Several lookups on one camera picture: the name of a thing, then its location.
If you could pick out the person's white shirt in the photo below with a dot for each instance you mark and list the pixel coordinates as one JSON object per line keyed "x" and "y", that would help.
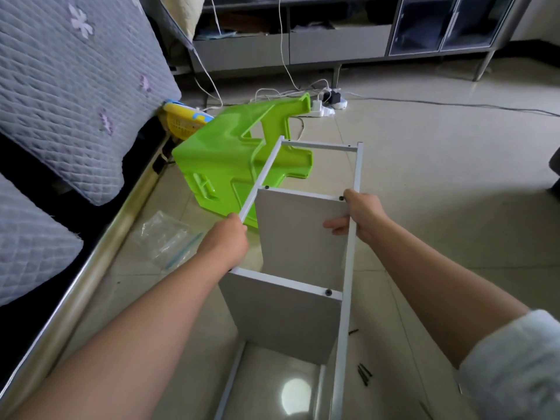
{"x": 516, "y": 367}

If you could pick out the grey textured furniture cover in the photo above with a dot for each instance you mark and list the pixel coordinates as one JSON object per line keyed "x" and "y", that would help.
{"x": 61, "y": 126}

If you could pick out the pile of pale cloth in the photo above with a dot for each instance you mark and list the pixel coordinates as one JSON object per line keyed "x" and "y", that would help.
{"x": 184, "y": 11}

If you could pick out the white wooden board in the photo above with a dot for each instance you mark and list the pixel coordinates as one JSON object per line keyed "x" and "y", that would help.
{"x": 280, "y": 315}
{"x": 302, "y": 236}

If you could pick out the grey marble TV cabinet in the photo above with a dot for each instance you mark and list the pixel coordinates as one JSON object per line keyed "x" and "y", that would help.
{"x": 350, "y": 30}

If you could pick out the white metal frame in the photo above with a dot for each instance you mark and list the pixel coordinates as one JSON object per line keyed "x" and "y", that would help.
{"x": 262, "y": 177}
{"x": 346, "y": 328}

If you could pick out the person's left forearm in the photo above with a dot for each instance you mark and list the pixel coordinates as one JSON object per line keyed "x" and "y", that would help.
{"x": 114, "y": 345}

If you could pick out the green plastic stool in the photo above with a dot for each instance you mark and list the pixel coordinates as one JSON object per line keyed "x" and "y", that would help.
{"x": 227, "y": 157}

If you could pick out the white power strip with plugs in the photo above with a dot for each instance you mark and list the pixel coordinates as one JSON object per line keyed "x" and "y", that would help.
{"x": 334, "y": 98}

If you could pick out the person's right hand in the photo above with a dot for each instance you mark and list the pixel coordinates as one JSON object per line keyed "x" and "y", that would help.
{"x": 360, "y": 214}

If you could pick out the person's left hand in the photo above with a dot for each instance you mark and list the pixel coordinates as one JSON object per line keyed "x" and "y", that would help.
{"x": 226, "y": 243}

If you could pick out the grey sofa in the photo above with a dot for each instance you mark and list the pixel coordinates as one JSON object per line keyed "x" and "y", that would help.
{"x": 555, "y": 170}

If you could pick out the pile of black screws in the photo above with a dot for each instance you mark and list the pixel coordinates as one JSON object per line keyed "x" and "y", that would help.
{"x": 360, "y": 367}

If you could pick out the yellow plastic basket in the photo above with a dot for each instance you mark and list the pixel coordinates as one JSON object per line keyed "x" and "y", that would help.
{"x": 185, "y": 120}

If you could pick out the clear plastic screw bag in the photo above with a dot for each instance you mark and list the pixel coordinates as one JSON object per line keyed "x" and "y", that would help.
{"x": 166, "y": 240}

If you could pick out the chrome metal base rail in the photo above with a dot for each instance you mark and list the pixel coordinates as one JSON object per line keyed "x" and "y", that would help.
{"x": 79, "y": 284}

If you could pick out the person's right forearm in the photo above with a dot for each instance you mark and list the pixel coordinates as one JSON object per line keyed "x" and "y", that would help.
{"x": 446, "y": 293}

